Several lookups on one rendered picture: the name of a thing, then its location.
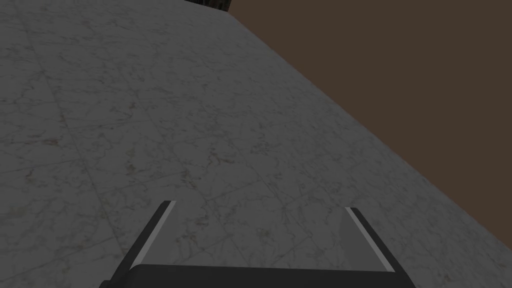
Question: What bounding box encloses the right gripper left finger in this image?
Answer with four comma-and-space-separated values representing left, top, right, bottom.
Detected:
119, 200, 177, 273

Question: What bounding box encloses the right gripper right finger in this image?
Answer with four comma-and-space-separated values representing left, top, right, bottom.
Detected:
339, 206, 402, 274

